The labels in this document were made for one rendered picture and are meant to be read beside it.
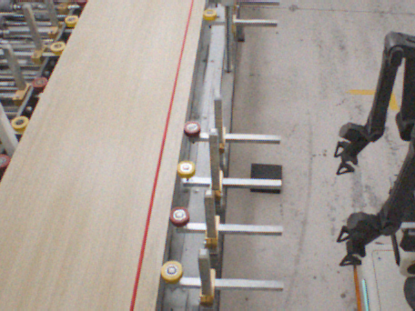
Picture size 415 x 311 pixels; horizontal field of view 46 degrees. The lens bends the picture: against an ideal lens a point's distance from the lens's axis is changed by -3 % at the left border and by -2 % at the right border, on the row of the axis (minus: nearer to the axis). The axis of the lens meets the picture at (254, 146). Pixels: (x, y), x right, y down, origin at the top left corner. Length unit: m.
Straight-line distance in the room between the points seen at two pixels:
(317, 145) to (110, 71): 1.56
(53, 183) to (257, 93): 2.09
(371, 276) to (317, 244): 0.51
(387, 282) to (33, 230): 1.68
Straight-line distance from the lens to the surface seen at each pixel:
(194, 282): 1.94
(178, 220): 1.99
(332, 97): 3.93
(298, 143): 3.53
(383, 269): 2.68
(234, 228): 2.05
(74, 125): 2.46
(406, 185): 1.50
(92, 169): 2.24
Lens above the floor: 2.53
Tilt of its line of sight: 47 degrees down
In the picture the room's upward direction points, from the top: 2 degrees clockwise
